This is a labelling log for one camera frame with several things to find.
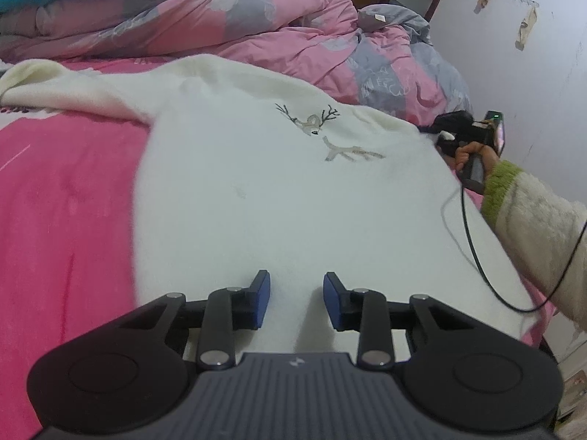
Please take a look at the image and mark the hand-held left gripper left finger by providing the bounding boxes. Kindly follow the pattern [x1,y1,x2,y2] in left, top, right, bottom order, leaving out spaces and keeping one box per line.
[120,269,271,372]

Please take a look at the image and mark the person's right hand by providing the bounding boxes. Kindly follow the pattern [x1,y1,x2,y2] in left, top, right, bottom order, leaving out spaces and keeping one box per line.
[454,142,502,179]

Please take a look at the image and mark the pink grey quilt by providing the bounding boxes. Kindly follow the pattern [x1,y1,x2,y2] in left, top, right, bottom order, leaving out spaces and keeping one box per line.
[0,0,473,124]

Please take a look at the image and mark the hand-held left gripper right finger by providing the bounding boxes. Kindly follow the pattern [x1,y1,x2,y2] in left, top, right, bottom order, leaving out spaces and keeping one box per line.
[322,271,468,371]

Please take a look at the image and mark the pink floral bed sheet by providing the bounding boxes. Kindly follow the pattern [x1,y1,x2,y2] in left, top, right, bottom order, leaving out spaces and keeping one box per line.
[0,52,551,440]

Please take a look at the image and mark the white deer-embroidered sweater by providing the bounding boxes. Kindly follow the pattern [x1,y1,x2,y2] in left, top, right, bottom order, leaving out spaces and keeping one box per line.
[0,54,542,363]

